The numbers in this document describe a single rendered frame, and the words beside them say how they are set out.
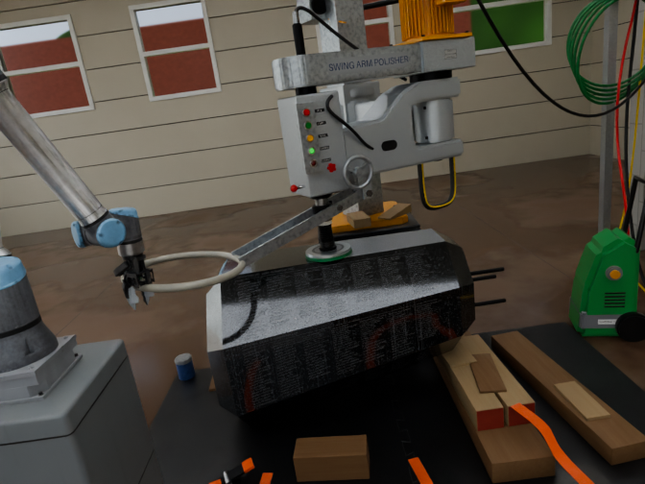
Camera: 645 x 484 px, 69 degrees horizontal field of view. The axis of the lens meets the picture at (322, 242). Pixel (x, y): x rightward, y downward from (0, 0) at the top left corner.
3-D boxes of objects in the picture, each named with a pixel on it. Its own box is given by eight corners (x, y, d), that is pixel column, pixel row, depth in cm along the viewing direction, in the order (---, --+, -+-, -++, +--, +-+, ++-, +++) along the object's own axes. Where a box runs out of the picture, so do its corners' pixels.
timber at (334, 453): (297, 482, 194) (292, 458, 191) (300, 461, 206) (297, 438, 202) (370, 478, 191) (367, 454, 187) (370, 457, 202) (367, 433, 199)
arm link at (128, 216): (102, 209, 166) (129, 204, 173) (109, 243, 169) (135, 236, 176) (112, 211, 159) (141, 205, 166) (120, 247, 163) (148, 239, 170)
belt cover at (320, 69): (441, 79, 245) (440, 45, 241) (476, 74, 223) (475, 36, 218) (269, 103, 208) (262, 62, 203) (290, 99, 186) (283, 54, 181)
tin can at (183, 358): (182, 372, 293) (179, 352, 289) (198, 371, 291) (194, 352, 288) (176, 381, 284) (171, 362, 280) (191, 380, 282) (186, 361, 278)
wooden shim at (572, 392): (553, 387, 218) (553, 384, 218) (574, 383, 218) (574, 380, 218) (586, 421, 194) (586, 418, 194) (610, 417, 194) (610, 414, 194)
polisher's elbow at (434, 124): (407, 144, 238) (403, 104, 233) (434, 138, 248) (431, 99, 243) (435, 143, 223) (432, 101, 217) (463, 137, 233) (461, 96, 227)
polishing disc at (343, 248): (308, 261, 210) (308, 258, 210) (303, 249, 230) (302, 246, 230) (355, 253, 213) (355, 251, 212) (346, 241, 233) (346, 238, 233)
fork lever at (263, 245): (356, 190, 233) (353, 181, 231) (377, 194, 216) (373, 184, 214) (233, 259, 212) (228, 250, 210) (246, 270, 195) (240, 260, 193)
